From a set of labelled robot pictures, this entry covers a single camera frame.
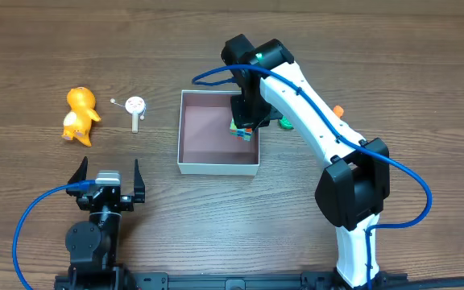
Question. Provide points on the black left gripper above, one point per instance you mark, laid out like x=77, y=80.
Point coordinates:
x=105, y=197

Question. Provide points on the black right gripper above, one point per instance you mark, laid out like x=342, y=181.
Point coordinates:
x=242, y=111

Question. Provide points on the multicolour puzzle cube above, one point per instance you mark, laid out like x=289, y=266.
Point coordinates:
x=244, y=134

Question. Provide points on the white cardboard box pink interior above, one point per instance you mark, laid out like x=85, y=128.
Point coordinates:
x=205, y=144

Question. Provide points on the white plush duck orange feet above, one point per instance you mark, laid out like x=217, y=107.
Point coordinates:
x=338, y=111

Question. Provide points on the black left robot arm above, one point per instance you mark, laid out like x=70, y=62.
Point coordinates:
x=93, y=244

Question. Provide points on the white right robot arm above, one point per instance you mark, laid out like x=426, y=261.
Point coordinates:
x=353, y=185

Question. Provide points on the green round lid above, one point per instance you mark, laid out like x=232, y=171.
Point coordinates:
x=285, y=124

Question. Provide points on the orange bear figurine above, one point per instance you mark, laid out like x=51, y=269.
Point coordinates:
x=78, y=121

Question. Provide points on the white wooden rattle drum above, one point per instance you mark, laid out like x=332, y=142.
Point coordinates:
x=136, y=107

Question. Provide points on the black mounting rail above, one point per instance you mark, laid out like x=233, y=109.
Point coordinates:
x=307, y=280

